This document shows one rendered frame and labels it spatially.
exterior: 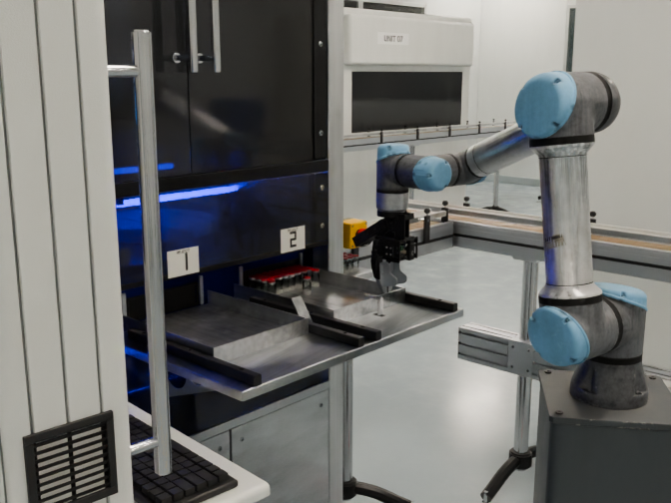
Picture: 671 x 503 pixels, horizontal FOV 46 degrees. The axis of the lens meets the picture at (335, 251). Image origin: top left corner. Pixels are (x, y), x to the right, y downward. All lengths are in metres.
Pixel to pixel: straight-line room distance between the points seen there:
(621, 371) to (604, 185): 1.60
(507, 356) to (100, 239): 1.99
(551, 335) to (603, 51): 1.81
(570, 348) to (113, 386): 0.82
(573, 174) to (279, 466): 1.13
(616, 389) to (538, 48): 9.23
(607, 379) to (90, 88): 1.11
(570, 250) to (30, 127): 0.95
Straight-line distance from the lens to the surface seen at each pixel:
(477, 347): 2.88
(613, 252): 2.52
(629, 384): 1.67
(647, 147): 3.11
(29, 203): 0.98
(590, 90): 1.52
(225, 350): 1.58
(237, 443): 2.05
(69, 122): 0.99
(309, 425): 2.22
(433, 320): 1.84
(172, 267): 1.78
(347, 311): 1.81
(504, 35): 10.98
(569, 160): 1.50
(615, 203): 3.17
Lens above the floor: 1.43
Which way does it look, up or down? 13 degrees down
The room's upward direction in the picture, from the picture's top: straight up
